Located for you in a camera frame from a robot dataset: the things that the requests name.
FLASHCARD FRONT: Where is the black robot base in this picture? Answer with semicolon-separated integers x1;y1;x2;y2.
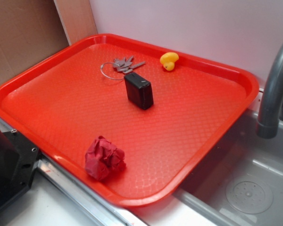
0;130;41;212

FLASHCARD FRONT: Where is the black rectangular box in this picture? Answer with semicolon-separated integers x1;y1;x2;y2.
124;72;154;110

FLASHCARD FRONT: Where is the red plastic tray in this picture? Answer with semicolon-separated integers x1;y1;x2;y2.
0;34;259;207

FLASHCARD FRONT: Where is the grey keys bunch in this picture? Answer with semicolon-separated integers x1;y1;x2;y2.
113;56;146;74

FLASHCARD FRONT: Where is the yellow rubber duck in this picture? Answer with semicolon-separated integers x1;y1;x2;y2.
160;52;179;71

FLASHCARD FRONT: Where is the crumpled red paper ball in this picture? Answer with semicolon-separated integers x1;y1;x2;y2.
85;136;126;181

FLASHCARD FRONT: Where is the grey toy sink basin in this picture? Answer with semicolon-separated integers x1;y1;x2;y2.
132;110;283;226

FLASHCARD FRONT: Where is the grey sink faucet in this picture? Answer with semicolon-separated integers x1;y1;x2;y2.
256;44;283;139

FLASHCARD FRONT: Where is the round sink drain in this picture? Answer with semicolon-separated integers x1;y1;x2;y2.
225;179;273;214

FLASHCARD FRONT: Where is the brown cardboard panel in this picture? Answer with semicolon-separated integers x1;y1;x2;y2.
0;0;97;85

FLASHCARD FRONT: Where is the thin wire key ring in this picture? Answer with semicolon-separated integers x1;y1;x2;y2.
100;61;125;81

